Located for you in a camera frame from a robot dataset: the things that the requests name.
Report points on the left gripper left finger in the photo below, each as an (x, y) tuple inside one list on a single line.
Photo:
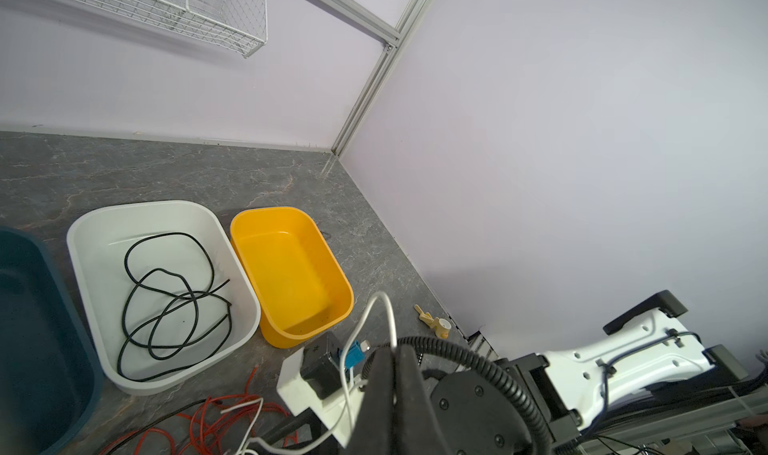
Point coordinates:
[(373, 432)]

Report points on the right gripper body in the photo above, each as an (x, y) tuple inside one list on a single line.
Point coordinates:
[(298, 431)]

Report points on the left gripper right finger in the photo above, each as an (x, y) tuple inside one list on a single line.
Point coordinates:
[(415, 427)]

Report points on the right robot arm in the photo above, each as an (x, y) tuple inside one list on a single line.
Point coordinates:
[(648, 364)]

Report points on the yellow plastic bin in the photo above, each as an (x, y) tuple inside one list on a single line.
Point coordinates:
[(301, 286)]

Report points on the white plastic bin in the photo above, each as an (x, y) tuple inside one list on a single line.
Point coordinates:
[(164, 293)]

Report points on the teal plastic bin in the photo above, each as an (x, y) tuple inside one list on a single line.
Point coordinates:
[(50, 376)]

